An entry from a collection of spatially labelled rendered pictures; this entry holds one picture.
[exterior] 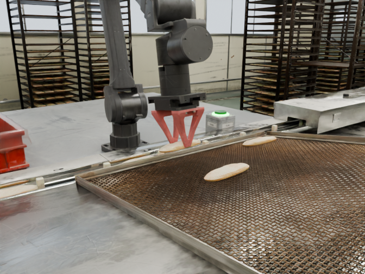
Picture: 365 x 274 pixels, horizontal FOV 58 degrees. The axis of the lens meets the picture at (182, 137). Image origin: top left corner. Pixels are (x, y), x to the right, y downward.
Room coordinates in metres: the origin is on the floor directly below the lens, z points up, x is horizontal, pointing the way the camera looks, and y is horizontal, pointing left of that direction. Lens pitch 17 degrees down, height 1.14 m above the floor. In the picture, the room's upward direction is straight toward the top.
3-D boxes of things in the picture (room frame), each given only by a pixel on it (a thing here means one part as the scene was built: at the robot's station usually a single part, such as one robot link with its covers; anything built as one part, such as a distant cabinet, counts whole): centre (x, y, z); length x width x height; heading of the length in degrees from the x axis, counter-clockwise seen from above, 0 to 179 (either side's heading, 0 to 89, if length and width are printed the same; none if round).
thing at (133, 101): (0.90, 0.15, 0.94); 0.09 x 0.05 x 0.10; 27
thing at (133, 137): (0.92, 0.17, 0.86); 0.12 x 0.09 x 0.08; 131
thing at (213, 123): (1.04, -0.12, 0.84); 0.08 x 0.08 x 0.11; 35
